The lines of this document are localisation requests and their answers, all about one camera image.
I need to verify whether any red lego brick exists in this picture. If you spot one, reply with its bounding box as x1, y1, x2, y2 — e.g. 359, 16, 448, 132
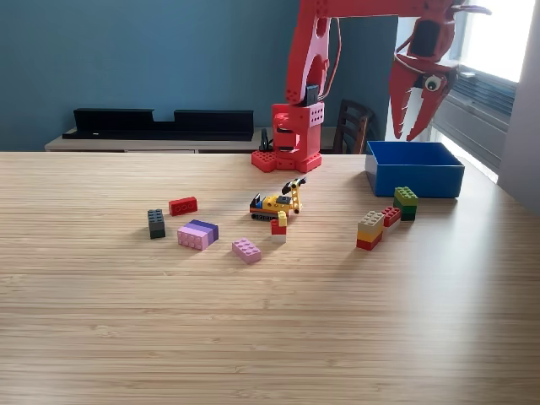
168, 196, 199, 217

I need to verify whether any blue plastic bin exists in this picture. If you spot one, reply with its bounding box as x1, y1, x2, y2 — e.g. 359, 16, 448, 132
364, 140, 466, 198

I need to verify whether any pink lego brick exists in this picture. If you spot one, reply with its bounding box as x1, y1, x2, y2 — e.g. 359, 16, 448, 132
231, 238, 262, 265

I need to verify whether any grey window vent unit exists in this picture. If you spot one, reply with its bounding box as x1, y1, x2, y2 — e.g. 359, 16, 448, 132
424, 58, 518, 172

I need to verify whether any dark wooden chair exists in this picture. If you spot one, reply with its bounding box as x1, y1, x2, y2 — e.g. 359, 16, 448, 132
332, 98, 375, 155

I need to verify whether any bright window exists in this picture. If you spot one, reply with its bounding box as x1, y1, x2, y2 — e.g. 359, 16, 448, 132
438, 0, 540, 84

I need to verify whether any green brick stack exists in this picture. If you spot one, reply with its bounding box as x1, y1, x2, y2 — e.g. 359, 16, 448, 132
392, 186, 419, 222

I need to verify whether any red on white brick stack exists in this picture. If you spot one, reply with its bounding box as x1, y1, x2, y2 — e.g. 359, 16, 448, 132
381, 205, 402, 237

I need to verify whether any tan yellow red brick stack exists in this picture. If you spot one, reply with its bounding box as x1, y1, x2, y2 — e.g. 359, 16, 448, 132
356, 210, 386, 251

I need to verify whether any small yellow toy digger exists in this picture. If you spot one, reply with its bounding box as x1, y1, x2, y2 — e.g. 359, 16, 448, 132
249, 176, 308, 222

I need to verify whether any yellow red white brick stack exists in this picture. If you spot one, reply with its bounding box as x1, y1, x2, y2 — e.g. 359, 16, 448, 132
270, 210, 289, 244

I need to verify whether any pink purple brick stack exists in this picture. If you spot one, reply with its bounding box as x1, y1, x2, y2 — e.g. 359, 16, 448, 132
176, 219, 220, 251

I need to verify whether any dark grey black brick stack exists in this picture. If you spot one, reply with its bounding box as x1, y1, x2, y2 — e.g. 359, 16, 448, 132
147, 208, 167, 240

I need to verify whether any pale wooden sideboard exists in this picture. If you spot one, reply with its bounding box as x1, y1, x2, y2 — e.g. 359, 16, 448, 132
44, 126, 338, 154

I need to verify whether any black wall shelf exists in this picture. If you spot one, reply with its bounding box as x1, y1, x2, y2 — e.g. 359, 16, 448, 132
62, 107, 255, 142

